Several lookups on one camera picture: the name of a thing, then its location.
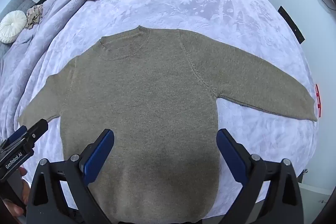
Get white round cushion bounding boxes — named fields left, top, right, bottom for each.
left=0, top=10, right=28, bottom=43

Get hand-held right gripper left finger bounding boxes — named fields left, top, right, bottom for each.
left=26, top=129, right=115, bottom=224

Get black flat bar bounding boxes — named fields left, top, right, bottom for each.
left=278, top=6, right=305, bottom=44

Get person's left hand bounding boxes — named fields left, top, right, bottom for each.
left=0, top=165, right=30, bottom=216

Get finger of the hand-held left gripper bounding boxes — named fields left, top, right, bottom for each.
left=5, top=126, right=29, bottom=145
left=24, top=118, right=49, bottom=146

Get olive knit sweater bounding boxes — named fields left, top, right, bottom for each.
left=18, top=25, right=318, bottom=224

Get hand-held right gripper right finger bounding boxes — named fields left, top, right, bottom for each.
left=216, top=128, right=305, bottom=224

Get red tag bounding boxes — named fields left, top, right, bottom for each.
left=314, top=84, right=322, bottom=117

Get grey padded headboard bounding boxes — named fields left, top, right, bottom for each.
left=0, top=0, right=36, bottom=59

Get beige crumpled cloth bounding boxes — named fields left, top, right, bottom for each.
left=25, top=4, right=44, bottom=29

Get lavender plush blanket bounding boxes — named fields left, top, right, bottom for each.
left=0, top=0, right=319, bottom=211

